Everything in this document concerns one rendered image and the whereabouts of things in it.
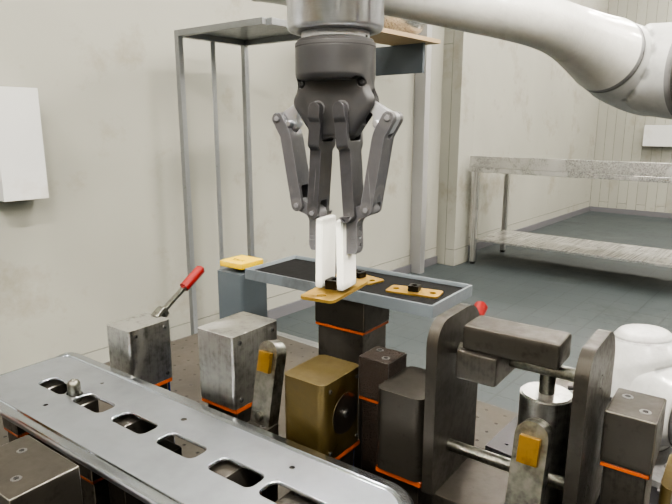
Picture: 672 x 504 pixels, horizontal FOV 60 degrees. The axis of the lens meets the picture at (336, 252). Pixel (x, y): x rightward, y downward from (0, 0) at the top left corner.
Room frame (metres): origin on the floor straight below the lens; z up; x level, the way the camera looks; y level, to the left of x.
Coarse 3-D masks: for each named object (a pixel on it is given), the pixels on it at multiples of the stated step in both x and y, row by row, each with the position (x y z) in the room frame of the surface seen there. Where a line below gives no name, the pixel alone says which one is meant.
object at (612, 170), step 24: (480, 168) 5.83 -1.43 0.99; (504, 168) 5.67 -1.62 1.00; (528, 168) 5.51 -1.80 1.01; (552, 168) 5.37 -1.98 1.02; (576, 168) 5.23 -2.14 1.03; (600, 168) 5.10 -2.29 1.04; (624, 168) 4.97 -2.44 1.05; (648, 168) 4.85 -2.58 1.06; (504, 192) 6.46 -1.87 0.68; (504, 216) 6.45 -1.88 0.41; (480, 240) 5.88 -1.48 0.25; (504, 240) 5.83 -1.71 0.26; (528, 240) 5.83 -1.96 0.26; (552, 240) 5.83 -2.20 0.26; (576, 240) 5.83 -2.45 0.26; (648, 264) 4.86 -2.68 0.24
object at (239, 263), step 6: (228, 258) 1.10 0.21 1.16; (234, 258) 1.10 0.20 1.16; (240, 258) 1.10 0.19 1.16; (246, 258) 1.10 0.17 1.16; (252, 258) 1.10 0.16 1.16; (258, 258) 1.10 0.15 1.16; (222, 264) 1.09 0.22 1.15; (228, 264) 1.08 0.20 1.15; (234, 264) 1.07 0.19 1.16; (240, 264) 1.06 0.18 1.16; (246, 264) 1.07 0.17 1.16; (252, 264) 1.08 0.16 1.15; (258, 264) 1.09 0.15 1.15; (240, 270) 1.09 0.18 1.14
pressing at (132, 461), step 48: (0, 384) 0.88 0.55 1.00; (96, 384) 0.88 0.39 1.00; (144, 384) 0.88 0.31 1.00; (48, 432) 0.74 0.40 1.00; (96, 432) 0.73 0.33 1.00; (192, 432) 0.73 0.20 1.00; (240, 432) 0.73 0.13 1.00; (144, 480) 0.62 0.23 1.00; (192, 480) 0.62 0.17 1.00; (288, 480) 0.62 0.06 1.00; (336, 480) 0.62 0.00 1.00; (384, 480) 0.62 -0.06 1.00
